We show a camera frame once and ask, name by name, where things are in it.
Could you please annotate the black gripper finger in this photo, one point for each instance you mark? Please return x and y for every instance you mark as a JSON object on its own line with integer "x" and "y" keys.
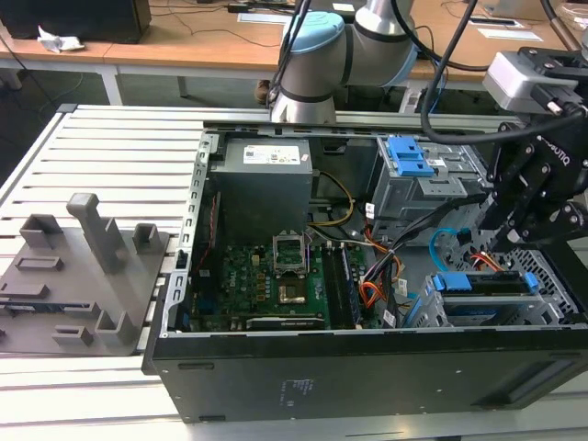
{"x": 542, "y": 222}
{"x": 514, "y": 174}

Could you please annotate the hard disk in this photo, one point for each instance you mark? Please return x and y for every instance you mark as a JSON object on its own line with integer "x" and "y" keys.
{"x": 459, "y": 282}

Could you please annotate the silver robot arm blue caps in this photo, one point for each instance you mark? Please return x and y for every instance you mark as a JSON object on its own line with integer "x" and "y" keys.
{"x": 312, "y": 59}

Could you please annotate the metal disk bay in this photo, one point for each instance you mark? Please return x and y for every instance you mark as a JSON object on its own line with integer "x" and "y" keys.
{"x": 551, "y": 285}

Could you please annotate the black RAM slot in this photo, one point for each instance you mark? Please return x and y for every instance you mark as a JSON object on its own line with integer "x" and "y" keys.
{"x": 331, "y": 289}

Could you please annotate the grey metal drive cage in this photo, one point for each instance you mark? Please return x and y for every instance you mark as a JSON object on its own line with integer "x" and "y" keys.
{"x": 413, "y": 197}

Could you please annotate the blue plastic cage latch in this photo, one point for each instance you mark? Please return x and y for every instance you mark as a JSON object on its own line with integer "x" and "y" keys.
{"x": 409, "y": 158}

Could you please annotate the white paper sheet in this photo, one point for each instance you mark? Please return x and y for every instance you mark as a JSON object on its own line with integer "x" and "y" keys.
{"x": 259, "y": 18}
{"x": 510, "y": 34}

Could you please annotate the RAM stick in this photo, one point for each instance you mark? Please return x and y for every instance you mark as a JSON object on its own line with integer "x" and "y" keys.
{"x": 351, "y": 285}

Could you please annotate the black open PC case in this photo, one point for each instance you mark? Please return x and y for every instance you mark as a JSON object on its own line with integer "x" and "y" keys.
{"x": 367, "y": 381}

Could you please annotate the CPU socket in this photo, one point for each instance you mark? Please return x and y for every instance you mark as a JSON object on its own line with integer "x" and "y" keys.
{"x": 292, "y": 294}

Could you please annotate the grey power supply unit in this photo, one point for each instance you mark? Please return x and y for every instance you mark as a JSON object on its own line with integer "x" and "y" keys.
{"x": 262, "y": 188}

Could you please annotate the brown shoe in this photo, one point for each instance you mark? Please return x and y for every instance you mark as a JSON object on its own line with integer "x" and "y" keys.
{"x": 263, "y": 91}

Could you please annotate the green motherboard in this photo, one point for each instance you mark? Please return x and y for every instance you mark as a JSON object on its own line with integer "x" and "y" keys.
{"x": 248, "y": 285}

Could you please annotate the wooden desk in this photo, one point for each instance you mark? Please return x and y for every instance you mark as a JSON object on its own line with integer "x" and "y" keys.
{"x": 206, "y": 46}

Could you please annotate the grey parts rack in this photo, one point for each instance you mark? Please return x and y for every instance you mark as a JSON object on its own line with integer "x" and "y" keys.
{"x": 69, "y": 294}

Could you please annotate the black box on desk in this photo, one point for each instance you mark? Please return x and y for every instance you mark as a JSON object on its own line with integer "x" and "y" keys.
{"x": 73, "y": 18}

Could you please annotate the crumpled white paper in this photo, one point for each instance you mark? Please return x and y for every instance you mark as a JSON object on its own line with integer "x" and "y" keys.
{"x": 57, "y": 41}

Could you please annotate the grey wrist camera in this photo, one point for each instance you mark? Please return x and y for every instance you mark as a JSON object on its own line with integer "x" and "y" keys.
{"x": 510, "y": 80}

